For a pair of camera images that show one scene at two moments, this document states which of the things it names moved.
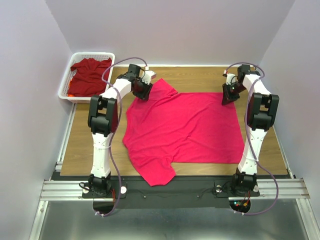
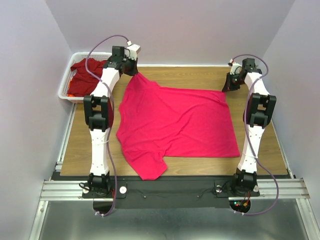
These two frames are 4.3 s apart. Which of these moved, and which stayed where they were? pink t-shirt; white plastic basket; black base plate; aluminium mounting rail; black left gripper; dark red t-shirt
Moved: black left gripper; pink t-shirt
Stayed: black base plate; dark red t-shirt; aluminium mounting rail; white plastic basket
